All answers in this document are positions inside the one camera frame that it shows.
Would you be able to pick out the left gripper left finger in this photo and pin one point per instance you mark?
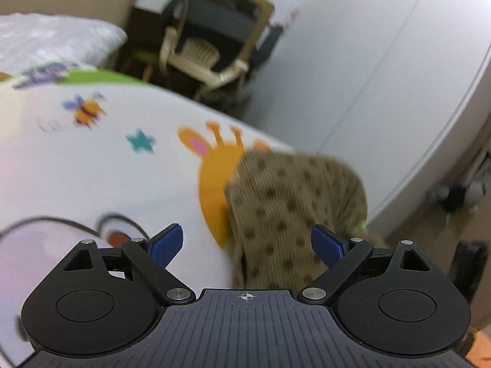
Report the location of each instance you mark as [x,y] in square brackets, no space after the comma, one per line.
[97,301]

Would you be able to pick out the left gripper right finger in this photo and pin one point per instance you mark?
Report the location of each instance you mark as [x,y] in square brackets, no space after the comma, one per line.
[395,301]

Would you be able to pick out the tan polka dot garment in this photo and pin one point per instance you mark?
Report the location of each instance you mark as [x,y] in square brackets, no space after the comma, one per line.
[274,200]

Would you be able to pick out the cartoon animal print blanket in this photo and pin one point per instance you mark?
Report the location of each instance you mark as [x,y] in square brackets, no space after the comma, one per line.
[96,154]

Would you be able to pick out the beige mesh office chair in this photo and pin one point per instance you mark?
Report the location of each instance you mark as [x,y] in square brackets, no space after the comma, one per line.
[211,48]

